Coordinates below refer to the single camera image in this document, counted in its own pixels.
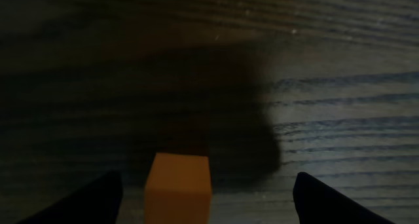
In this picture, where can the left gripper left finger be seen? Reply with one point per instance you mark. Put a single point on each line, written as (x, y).
(91, 204)

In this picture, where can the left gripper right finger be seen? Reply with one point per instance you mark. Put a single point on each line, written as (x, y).
(324, 206)

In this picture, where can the orange cube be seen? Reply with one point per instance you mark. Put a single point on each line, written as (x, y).
(178, 188)

